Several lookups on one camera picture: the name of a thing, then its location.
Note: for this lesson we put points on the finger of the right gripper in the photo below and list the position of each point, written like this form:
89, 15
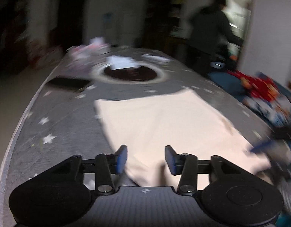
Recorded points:
259, 147

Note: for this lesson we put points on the person in dark clothes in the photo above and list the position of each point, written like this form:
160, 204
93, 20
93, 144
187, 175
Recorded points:
209, 24

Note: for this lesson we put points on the white folded cloth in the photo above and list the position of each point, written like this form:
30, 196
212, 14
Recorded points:
120, 62

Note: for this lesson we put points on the black smartphone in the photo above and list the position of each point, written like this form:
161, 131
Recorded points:
68, 83

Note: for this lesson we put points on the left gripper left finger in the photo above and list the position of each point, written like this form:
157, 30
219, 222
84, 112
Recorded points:
105, 167

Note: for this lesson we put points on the cream white garment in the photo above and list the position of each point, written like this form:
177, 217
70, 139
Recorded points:
182, 120

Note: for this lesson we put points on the white remote control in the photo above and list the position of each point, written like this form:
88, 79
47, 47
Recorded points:
156, 59

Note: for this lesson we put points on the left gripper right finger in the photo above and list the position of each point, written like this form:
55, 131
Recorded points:
185, 165

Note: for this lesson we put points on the round induction cooktop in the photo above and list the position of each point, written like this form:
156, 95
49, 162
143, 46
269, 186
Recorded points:
144, 73

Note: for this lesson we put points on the pink tissue box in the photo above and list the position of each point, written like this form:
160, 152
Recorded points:
98, 46

